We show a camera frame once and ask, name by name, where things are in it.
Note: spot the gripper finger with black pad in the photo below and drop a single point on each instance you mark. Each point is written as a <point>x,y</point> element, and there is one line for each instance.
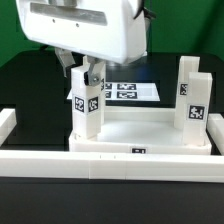
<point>92,77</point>
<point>65,58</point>

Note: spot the white desk tabletop tray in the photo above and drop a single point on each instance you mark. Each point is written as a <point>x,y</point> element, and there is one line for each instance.
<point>138,130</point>

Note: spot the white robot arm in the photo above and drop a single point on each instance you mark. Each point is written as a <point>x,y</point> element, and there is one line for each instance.
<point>102,30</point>

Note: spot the fiducial marker sheet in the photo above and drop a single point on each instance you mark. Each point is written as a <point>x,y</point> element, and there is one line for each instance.
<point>131,91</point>

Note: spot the white U-shaped fence frame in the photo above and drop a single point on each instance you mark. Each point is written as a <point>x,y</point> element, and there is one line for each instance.
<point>95,165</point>

